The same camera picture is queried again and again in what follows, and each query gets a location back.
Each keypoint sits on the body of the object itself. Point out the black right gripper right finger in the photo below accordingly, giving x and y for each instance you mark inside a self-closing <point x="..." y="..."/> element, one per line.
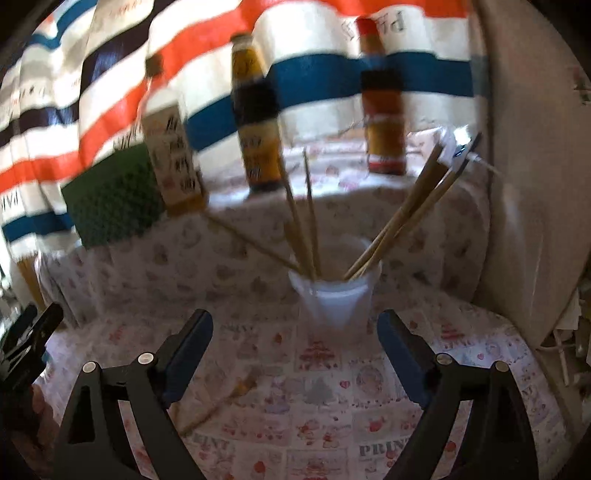
<point x="498" y="442"/>

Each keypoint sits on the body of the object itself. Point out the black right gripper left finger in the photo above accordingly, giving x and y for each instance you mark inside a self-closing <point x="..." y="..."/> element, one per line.
<point x="92" y="442"/>

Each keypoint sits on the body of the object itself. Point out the wooden spoon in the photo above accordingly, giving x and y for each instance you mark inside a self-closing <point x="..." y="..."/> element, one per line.
<point x="242" y="388"/>

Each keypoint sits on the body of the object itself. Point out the green checkered box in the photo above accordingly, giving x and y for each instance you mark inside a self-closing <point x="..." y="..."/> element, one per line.
<point x="115" y="199"/>

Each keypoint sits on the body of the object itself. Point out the translucent plastic cup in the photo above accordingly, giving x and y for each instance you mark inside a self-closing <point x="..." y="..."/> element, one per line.
<point x="333" y="307"/>

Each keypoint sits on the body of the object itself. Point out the floral tablecloth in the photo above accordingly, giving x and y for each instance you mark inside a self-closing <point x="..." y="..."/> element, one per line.
<point x="321" y="409"/>

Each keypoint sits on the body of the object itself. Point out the chopstick in cup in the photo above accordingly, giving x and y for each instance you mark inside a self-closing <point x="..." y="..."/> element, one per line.
<point x="431" y="175"/>
<point x="415" y="216"/>

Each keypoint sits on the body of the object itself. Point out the wooden utensil in cup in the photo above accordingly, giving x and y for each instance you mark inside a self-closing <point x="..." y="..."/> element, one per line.
<point x="245" y="238"/>

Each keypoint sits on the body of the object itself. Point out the clear cooking wine bottle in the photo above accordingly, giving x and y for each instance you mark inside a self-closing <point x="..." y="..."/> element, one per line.
<point x="161" y="117"/>

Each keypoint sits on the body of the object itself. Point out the striped curtain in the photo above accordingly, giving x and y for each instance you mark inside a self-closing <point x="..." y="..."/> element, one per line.
<point x="72" y="93"/>

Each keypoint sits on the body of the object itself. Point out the white power adapter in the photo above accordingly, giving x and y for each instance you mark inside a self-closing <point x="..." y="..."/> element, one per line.
<point x="458" y="143"/>

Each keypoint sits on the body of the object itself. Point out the dark soy sauce bottle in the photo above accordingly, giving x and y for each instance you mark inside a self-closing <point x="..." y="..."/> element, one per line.
<point x="255" y="109"/>

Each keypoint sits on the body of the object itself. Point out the white refrigerator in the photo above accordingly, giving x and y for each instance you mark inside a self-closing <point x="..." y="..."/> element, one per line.
<point x="540" y="146"/>

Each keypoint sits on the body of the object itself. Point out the red capped sauce bottle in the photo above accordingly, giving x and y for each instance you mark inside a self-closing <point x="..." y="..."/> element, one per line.
<point x="382" y="104"/>

